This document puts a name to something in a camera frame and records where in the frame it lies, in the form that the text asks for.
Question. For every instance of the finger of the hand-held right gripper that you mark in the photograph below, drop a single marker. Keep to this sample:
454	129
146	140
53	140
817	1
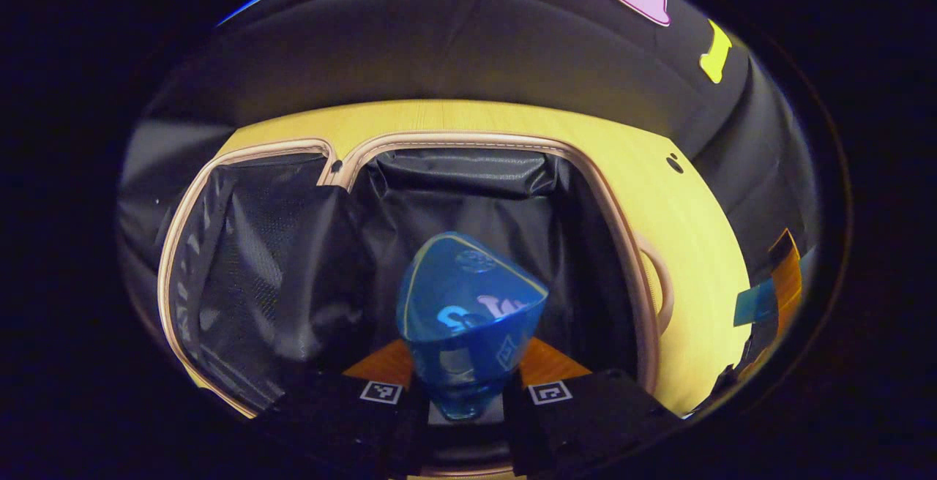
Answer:
787	275
754	355

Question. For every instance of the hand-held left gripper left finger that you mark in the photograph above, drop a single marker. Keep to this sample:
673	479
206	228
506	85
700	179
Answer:
344	421

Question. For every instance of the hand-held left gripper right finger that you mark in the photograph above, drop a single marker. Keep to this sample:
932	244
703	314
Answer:
585	425

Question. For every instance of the pink suitcase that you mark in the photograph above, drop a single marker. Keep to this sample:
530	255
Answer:
468	187

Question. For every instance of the small black round object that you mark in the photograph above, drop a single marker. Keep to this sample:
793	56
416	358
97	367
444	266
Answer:
674	164

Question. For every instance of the black backdrop cloth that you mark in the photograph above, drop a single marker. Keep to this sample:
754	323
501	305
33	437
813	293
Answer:
468	48

